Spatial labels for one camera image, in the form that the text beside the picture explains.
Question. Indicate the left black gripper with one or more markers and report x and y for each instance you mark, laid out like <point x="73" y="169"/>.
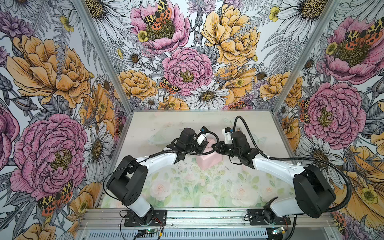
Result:
<point x="202" y="147"/>

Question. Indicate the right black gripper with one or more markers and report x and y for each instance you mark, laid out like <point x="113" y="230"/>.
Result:
<point x="222" y="143"/>

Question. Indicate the purple wrapping paper sheet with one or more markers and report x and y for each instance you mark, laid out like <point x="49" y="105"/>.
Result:
<point x="207" y="161"/>

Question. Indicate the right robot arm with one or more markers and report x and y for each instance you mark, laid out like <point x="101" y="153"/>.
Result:
<point x="313" y="194"/>

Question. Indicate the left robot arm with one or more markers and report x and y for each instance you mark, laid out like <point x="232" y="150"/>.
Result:
<point x="127" y="181"/>

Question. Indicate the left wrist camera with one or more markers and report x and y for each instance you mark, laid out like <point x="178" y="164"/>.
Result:
<point x="202" y="139"/>

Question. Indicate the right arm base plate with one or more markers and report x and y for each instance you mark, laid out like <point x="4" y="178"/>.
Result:
<point x="261" y="217"/>

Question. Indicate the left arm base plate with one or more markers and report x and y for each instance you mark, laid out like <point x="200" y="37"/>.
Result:
<point x="154" y="218"/>

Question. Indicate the white slotted cable duct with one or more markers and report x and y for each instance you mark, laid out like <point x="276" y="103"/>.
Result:
<point x="182" y="234"/>

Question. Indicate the aluminium front rail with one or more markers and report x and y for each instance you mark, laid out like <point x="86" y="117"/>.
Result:
<point x="177" y="218"/>

